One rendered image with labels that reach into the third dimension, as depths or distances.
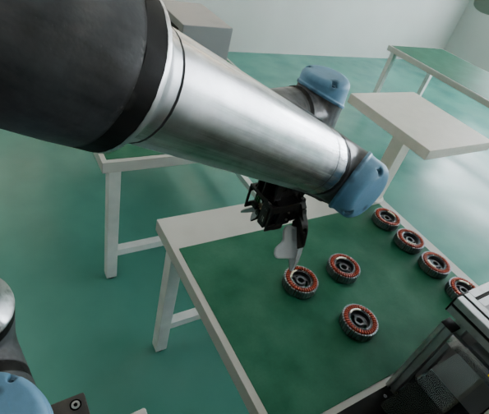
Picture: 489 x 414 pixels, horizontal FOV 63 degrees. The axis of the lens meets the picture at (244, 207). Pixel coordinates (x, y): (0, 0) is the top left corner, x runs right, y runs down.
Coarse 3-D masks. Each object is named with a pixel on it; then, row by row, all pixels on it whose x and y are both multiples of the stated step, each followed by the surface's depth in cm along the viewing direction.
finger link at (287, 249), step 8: (288, 232) 71; (296, 232) 71; (288, 240) 72; (296, 240) 72; (280, 248) 71; (288, 248) 72; (296, 248) 72; (280, 256) 71; (288, 256) 72; (296, 256) 72; (296, 264) 74
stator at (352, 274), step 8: (336, 256) 137; (344, 256) 138; (328, 264) 134; (344, 264) 136; (352, 264) 136; (328, 272) 134; (336, 272) 131; (344, 272) 132; (352, 272) 133; (344, 280) 131; (352, 280) 132
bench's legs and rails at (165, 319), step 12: (168, 264) 144; (168, 276) 146; (168, 288) 151; (168, 300) 156; (168, 312) 162; (180, 312) 175; (192, 312) 176; (156, 324) 170; (168, 324) 168; (180, 324) 174; (156, 336) 173; (156, 348) 176
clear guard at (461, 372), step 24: (456, 360) 79; (480, 360) 80; (408, 384) 73; (432, 384) 73; (456, 384) 74; (480, 384) 76; (384, 408) 74; (408, 408) 72; (432, 408) 70; (456, 408) 71; (480, 408) 72
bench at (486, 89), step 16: (400, 48) 408; (416, 48) 424; (432, 48) 442; (416, 64) 388; (432, 64) 388; (448, 64) 403; (464, 64) 420; (384, 80) 430; (448, 80) 364; (464, 80) 368; (480, 80) 381; (480, 96) 342
